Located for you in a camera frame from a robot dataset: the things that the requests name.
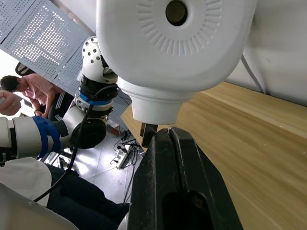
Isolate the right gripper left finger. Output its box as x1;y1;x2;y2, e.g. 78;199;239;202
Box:
127;128;179;230

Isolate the person's bare hand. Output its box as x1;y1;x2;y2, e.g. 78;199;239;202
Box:
0;90;23;117

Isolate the person in pink shirt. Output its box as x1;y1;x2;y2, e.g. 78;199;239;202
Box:
0;73;75;122

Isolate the white body panel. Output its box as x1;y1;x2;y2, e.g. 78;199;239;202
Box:
0;155;53;207

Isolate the black floor cable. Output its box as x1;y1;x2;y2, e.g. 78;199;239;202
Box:
109;136;145;166

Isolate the white multi-socket extension strip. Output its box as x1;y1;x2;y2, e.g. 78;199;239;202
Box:
114;143;135;170

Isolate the white perforated metal panel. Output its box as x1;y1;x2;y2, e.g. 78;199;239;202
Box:
109;90;133;127
51;46;85;95
0;0;40;45
0;3;93;74

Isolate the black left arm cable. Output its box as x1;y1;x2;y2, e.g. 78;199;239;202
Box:
33;85;119;203

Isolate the small red box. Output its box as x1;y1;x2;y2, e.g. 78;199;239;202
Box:
106;125;121;137

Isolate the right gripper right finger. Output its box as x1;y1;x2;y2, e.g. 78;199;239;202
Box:
170;126;243;230

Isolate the grey rounded robot body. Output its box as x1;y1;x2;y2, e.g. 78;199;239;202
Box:
0;183;81;230

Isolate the dark navy cloth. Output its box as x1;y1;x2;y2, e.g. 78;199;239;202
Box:
46;163;131;230

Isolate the black chair backrest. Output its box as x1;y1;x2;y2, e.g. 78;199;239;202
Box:
15;61;37;78

